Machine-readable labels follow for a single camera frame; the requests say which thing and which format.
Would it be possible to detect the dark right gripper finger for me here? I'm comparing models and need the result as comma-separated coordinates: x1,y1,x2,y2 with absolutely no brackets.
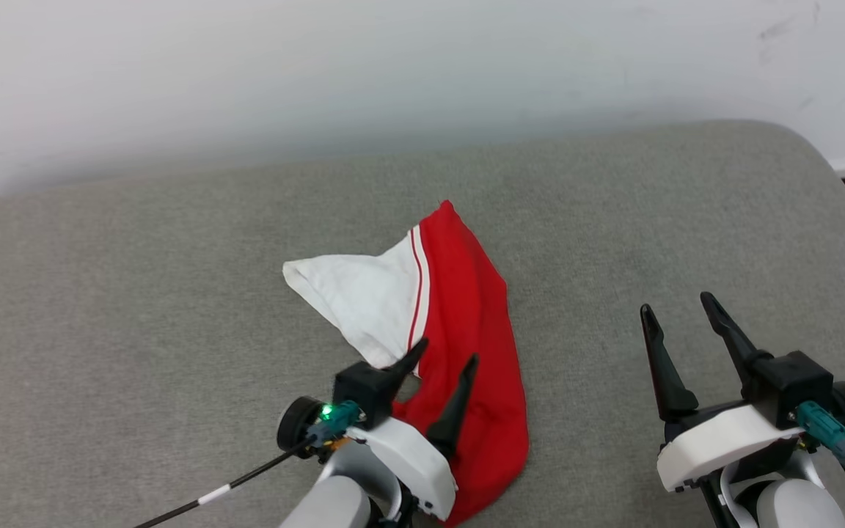
699,291,772,398
640,304,699,423

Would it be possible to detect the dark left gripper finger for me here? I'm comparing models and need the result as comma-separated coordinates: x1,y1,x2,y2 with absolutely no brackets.
389,337,430,403
426,354,480,459

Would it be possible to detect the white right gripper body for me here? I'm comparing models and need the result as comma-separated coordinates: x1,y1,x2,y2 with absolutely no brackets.
657,400,805,494

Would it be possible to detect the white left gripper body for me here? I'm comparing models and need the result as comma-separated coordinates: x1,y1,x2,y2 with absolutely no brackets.
364,417,460,521

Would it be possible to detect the red and white garment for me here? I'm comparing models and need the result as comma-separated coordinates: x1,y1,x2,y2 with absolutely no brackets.
282,199,530,527

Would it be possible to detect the grey fabric sofa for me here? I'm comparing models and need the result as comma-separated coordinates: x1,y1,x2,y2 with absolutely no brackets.
0,120,845,528

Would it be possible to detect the teal cable connector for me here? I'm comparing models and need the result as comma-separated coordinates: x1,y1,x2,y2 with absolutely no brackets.
795,401,845,467
311,400,362,445

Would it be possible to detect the black cable with white band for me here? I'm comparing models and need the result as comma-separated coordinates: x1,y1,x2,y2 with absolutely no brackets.
132,439,321,528

